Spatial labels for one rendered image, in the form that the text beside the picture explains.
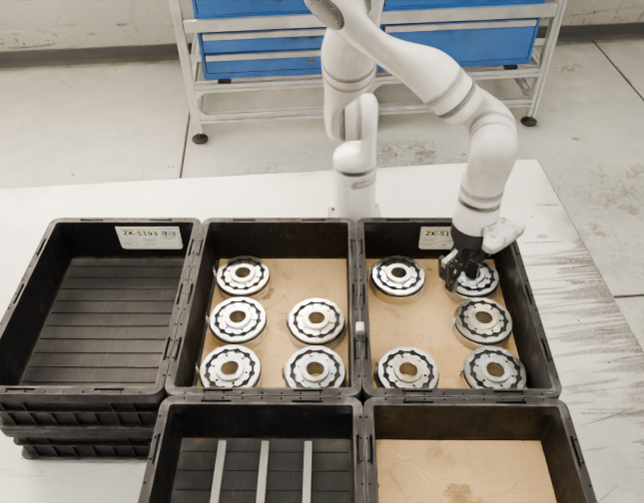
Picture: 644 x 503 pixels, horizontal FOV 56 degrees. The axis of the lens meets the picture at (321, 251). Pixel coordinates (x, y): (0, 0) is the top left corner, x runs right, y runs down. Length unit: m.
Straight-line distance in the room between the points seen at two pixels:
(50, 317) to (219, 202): 0.56
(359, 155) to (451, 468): 0.62
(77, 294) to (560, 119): 2.66
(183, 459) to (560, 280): 0.90
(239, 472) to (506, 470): 0.41
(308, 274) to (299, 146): 1.83
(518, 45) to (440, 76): 2.19
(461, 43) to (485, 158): 2.06
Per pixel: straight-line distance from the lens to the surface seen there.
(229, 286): 1.17
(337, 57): 0.99
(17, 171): 3.20
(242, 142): 3.05
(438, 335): 1.13
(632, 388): 1.34
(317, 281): 1.20
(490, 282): 1.20
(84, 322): 1.22
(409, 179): 1.66
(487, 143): 0.92
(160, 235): 1.24
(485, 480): 1.00
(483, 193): 0.99
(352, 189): 1.29
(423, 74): 0.87
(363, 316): 1.01
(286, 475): 0.98
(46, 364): 1.19
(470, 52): 3.00
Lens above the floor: 1.72
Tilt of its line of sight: 45 degrees down
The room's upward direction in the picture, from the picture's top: 1 degrees counter-clockwise
